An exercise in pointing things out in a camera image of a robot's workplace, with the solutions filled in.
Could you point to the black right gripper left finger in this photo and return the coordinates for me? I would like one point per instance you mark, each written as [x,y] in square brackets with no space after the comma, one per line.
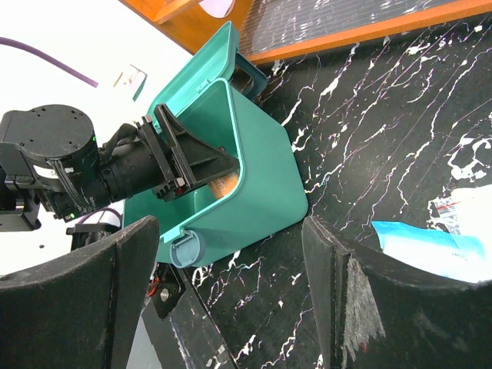
[80,310]

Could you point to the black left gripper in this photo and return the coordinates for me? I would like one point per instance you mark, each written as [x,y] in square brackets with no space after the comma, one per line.
[137,159]

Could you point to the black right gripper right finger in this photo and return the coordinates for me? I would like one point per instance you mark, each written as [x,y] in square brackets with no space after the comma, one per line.
[372,311]

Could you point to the brown medicine bottle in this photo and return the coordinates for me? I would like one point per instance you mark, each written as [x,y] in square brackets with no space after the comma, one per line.
[221,187]

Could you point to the blue cotton swab packet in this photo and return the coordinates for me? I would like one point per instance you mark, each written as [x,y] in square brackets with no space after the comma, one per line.
[459,257]

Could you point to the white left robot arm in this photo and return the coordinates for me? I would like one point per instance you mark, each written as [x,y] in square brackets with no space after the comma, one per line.
[50,160]

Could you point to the teal medicine kit box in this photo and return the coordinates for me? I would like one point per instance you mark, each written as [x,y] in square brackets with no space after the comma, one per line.
[213,97]

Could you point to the clear bag of gauze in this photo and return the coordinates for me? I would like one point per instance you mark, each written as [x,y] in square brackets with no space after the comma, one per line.
[465,212]

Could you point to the orange wooden shelf rack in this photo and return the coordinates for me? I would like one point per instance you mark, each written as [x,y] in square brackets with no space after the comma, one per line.
[272,30]

